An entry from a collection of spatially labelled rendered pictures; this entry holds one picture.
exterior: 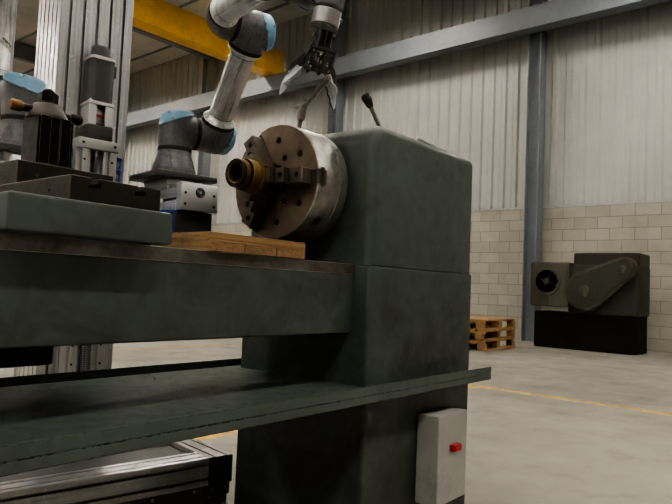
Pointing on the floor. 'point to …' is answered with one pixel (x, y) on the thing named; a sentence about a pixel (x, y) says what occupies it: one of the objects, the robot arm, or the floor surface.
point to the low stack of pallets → (482, 329)
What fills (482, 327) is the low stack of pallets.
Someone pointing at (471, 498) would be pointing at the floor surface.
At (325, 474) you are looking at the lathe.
